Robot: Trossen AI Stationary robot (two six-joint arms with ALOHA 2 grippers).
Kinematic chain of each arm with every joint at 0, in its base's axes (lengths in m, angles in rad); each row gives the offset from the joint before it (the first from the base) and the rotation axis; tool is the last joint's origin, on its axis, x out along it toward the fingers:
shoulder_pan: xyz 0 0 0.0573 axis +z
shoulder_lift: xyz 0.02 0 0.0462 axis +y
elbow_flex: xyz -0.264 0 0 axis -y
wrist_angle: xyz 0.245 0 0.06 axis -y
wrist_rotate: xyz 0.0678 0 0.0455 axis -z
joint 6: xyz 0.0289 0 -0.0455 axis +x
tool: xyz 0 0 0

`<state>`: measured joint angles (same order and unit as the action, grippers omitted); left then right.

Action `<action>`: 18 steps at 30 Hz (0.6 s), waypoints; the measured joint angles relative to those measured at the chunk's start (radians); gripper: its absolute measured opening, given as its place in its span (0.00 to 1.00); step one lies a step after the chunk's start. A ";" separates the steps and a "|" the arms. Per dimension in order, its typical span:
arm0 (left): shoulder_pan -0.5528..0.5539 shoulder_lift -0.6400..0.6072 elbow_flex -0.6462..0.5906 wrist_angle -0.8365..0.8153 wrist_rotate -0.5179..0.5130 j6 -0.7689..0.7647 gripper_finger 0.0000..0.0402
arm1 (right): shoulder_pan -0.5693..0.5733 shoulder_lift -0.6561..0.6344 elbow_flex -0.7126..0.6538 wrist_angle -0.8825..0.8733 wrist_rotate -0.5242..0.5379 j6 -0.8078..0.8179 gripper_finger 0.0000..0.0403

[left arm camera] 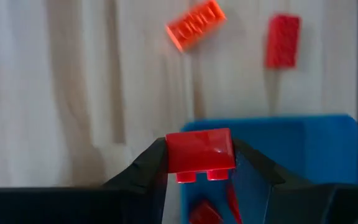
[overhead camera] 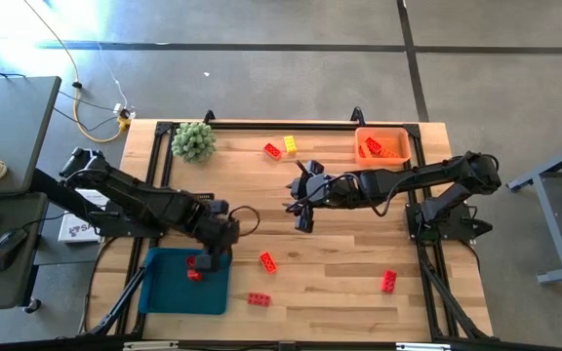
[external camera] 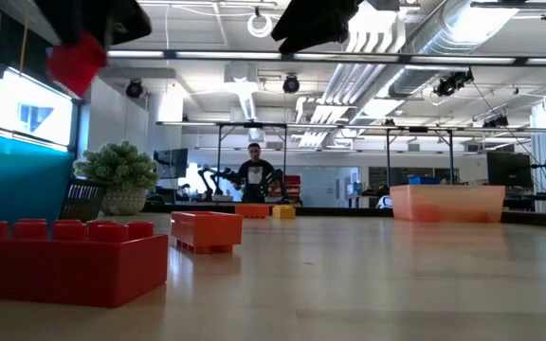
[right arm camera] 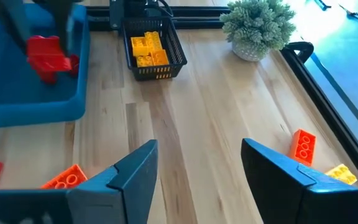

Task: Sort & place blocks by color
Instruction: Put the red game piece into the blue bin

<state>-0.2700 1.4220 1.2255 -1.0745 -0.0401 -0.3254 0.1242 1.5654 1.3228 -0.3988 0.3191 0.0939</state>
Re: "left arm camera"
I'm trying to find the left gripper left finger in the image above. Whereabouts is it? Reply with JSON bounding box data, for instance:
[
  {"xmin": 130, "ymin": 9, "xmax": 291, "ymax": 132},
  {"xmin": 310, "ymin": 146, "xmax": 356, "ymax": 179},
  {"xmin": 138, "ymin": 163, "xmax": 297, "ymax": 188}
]
[{"xmin": 0, "ymin": 138, "xmax": 169, "ymax": 224}]

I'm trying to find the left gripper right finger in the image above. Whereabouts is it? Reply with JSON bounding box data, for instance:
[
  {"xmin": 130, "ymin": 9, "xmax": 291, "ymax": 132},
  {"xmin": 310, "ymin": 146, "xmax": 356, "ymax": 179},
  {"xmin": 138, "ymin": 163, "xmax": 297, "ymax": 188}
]
[{"xmin": 232, "ymin": 139, "xmax": 358, "ymax": 224}]

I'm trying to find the small red toy brick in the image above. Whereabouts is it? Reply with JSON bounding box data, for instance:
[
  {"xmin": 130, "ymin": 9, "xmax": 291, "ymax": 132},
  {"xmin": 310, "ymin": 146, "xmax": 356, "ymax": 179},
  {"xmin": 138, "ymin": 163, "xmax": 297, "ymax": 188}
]
[{"xmin": 165, "ymin": 128, "xmax": 237, "ymax": 184}]

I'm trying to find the long red toy brick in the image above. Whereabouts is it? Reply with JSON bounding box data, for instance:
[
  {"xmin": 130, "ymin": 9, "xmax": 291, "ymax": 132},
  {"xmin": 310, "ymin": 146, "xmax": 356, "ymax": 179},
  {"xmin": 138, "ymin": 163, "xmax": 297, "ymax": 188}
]
[{"xmin": 264, "ymin": 14, "xmax": 301, "ymax": 69}]

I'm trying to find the orange toy brick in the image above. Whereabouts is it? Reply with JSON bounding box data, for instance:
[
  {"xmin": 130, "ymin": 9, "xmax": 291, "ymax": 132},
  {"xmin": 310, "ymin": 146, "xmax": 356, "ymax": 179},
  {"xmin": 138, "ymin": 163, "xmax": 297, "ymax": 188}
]
[{"xmin": 165, "ymin": 0, "xmax": 228, "ymax": 53}]

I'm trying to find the blue plastic tray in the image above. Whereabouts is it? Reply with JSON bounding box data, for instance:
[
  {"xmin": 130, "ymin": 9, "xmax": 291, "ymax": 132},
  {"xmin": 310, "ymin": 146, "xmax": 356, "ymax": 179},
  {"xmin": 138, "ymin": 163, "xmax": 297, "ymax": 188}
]
[{"xmin": 180, "ymin": 114, "xmax": 358, "ymax": 224}]

